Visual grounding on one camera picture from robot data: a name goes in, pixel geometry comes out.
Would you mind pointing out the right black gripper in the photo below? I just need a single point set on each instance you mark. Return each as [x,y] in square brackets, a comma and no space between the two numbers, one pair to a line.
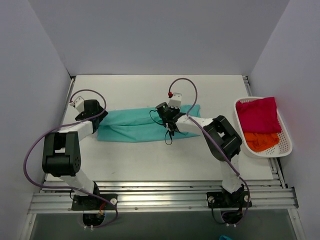
[171,121]

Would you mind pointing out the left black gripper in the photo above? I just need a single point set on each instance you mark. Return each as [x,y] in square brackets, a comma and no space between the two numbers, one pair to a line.
[99,117]

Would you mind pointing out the teal t-shirt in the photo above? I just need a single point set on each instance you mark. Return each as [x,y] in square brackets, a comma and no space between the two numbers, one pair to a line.
[135,125]

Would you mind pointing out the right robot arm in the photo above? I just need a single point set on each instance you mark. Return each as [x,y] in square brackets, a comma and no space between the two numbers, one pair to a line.
[222,139]

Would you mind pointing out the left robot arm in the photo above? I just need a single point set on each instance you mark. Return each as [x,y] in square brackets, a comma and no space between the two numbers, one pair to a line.
[61,150]

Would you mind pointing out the magenta t-shirt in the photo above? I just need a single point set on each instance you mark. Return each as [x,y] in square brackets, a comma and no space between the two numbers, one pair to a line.
[258,116]

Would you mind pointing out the orange t-shirt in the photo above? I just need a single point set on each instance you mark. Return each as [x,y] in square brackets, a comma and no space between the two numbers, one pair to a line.
[259,142]

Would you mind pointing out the white plastic basket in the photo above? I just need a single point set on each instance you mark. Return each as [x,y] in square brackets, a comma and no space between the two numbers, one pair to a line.
[282,149]

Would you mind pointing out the teal object at bottom edge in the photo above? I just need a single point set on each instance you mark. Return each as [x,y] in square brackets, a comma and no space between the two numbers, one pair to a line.
[224,237]

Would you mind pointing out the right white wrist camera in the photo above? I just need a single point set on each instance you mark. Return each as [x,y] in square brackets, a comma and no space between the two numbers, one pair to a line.
[175,100]

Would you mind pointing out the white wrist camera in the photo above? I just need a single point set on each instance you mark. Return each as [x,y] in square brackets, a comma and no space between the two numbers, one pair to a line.
[175,100]
[78,104]

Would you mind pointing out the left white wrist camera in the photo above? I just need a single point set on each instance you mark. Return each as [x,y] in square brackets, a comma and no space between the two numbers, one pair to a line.
[78,104]

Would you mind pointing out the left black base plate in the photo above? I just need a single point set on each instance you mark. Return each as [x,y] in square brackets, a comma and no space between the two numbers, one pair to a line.
[90,203]

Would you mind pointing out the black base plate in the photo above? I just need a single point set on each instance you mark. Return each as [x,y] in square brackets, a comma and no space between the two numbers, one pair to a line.
[90,203]
[219,200]

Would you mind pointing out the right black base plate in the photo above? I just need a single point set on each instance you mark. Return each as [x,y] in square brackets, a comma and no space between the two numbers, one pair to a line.
[219,200]

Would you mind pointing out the aluminium mounting rail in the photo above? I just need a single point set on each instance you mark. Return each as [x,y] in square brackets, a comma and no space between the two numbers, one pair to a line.
[168,196]

